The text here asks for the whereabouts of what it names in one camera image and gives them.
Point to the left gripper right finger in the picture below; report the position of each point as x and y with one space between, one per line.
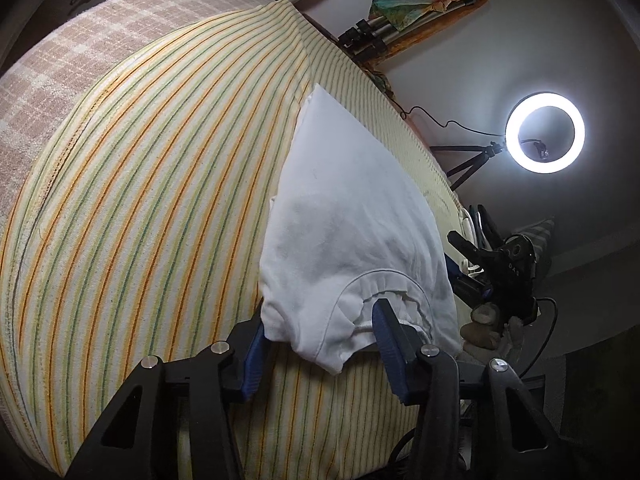
399 346

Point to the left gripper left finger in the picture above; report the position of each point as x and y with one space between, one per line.
250 352

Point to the white t-shirt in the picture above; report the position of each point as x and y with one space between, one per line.
347 227

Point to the right gloved hand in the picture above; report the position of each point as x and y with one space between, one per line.
486 338

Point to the yellow striped cloth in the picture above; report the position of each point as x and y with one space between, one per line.
140 226

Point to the orange patterned fabric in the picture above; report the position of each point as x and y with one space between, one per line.
395 26

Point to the folded silver tripod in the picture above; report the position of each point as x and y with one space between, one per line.
373 45

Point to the colourful floral scarf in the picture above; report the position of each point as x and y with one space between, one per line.
403 13

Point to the pink checked bedspread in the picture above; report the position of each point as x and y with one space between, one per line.
40 89

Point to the black ring light tripod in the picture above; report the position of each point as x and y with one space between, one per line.
480 155

